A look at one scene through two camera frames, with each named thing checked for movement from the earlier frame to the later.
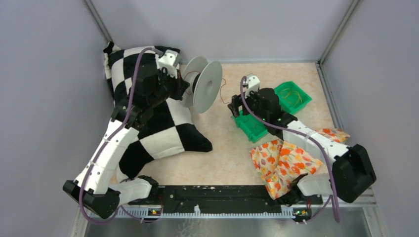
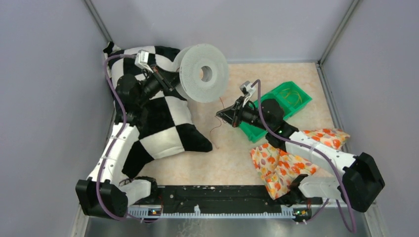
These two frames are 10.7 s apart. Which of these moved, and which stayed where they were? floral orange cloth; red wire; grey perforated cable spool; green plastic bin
Moved: red wire; grey perforated cable spool
Stayed: green plastic bin; floral orange cloth
